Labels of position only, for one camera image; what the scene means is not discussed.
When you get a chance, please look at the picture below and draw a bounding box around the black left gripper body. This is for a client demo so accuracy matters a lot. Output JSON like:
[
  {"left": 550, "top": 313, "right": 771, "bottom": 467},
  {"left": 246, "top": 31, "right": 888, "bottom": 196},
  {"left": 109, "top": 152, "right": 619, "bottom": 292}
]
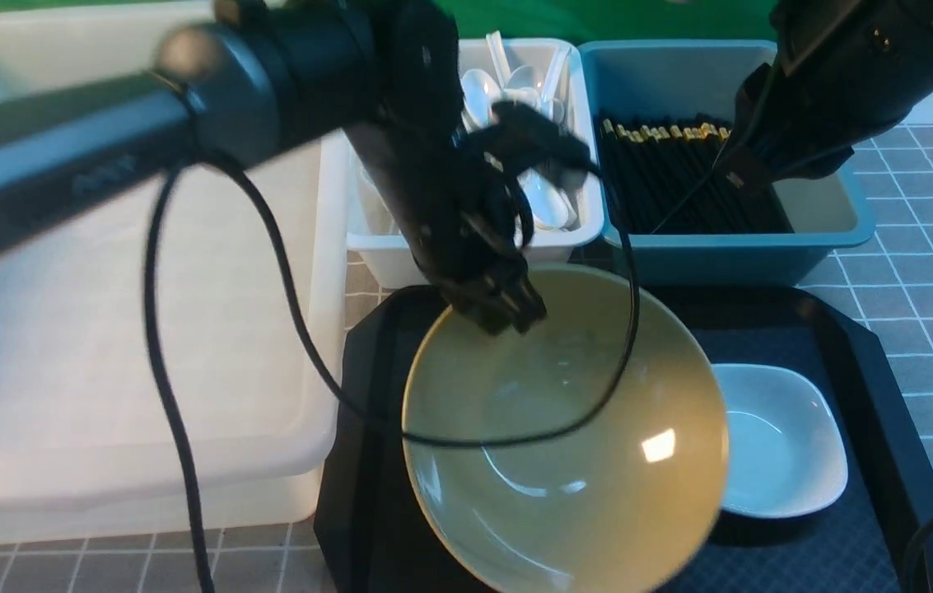
[{"left": 347, "top": 1, "right": 590, "bottom": 297}]

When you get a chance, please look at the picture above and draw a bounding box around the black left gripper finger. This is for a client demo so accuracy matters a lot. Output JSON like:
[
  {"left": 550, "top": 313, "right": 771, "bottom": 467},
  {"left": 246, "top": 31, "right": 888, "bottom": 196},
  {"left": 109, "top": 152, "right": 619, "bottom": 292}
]
[{"left": 442, "top": 264, "right": 548, "bottom": 335}]

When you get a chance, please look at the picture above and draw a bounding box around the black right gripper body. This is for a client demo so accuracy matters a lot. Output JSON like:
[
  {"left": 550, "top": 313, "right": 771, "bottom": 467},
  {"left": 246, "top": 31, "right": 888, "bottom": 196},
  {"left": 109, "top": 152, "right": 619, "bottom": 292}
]
[{"left": 713, "top": 63, "right": 854, "bottom": 192}]

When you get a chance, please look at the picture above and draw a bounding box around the black chopstick gold band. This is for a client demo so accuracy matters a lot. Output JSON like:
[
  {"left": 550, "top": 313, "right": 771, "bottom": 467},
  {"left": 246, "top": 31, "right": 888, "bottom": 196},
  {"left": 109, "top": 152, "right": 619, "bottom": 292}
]
[{"left": 654, "top": 139, "right": 733, "bottom": 234}]

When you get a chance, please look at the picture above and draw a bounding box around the yellow noodle bowl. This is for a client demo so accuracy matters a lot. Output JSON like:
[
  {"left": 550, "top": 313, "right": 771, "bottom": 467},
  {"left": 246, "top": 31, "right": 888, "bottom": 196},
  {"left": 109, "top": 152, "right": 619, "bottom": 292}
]
[{"left": 402, "top": 265, "right": 729, "bottom": 592}]

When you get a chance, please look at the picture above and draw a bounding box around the small white square dish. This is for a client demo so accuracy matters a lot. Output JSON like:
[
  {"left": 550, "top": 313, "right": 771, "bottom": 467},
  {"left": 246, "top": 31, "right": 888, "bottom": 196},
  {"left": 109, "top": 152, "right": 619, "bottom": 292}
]
[{"left": 713, "top": 363, "right": 849, "bottom": 521}]

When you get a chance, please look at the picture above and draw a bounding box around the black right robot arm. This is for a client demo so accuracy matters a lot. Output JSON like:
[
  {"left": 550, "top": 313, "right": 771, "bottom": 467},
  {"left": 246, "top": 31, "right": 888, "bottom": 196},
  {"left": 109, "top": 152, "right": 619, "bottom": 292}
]
[{"left": 715, "top": 1, "right": 933, "bottom": 193}]

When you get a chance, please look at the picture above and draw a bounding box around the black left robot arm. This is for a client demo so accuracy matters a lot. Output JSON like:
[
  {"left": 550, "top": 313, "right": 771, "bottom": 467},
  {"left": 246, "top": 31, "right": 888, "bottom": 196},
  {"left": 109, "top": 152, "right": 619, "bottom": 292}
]
[{"left": 0, "top": 1, "right": 597, "bottom": 334}]

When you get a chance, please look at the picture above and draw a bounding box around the white spoon front right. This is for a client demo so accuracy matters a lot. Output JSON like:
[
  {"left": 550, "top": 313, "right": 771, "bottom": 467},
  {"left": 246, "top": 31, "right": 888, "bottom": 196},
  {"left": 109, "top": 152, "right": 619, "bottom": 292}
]
[{"left": 518, "top": 171, "right": 576, "bottom": 231}]

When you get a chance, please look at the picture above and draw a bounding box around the teal plastic bin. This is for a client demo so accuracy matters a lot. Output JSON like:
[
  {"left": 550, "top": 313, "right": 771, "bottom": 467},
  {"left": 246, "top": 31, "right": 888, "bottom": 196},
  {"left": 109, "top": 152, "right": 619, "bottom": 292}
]
[{"left": 580, "top": 39, "right": 876, "bottom": 286}]

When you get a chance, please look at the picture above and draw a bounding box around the pile of black chopsticks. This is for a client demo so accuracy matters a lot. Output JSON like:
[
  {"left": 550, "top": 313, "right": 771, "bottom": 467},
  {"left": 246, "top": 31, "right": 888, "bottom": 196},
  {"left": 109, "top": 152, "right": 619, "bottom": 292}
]
[{"left": 593, "top": 112, "right": 794, "bottom": 234}]

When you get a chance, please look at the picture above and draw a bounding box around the small white plastic bin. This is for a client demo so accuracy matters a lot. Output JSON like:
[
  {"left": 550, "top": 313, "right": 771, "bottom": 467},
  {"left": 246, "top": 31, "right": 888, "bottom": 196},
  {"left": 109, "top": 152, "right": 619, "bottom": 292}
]
[{"left": 320, "top": 38, "right": 605, "bottom": 290}]

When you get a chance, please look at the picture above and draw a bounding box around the green cloth backdrop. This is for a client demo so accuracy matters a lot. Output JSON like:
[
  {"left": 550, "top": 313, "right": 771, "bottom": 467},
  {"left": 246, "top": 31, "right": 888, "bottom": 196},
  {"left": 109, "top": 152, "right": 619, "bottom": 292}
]
[{"left": 439, "top": 1, "right": 775, "bottom": 44}]

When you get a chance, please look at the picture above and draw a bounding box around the grey checked table mat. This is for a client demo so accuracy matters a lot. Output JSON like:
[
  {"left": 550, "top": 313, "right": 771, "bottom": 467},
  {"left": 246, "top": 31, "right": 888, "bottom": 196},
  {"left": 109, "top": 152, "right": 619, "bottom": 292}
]
[{"left": 0, "top": 125, "right": 933, "bottom": 592}]

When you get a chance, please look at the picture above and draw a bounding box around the black serving tray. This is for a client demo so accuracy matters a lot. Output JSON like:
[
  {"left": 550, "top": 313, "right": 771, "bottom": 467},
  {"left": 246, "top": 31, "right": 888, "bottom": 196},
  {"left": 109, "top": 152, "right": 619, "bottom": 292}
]
[{"left": 313, "top": 287, "right": 933, "bottom": 592}]

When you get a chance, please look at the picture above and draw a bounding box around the large translucent white tub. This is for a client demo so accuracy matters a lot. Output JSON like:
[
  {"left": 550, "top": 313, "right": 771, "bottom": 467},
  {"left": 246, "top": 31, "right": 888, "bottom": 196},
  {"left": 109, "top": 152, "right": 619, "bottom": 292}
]
[{"left": 0, "top": 1, "right": 337, "bottom": 544}]

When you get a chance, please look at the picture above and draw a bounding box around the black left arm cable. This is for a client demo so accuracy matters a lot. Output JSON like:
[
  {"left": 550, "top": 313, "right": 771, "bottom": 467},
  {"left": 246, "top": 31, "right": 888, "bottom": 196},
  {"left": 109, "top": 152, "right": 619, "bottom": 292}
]
[{"left": 143, "top": 152, "right": 641, "bottom": 593}]

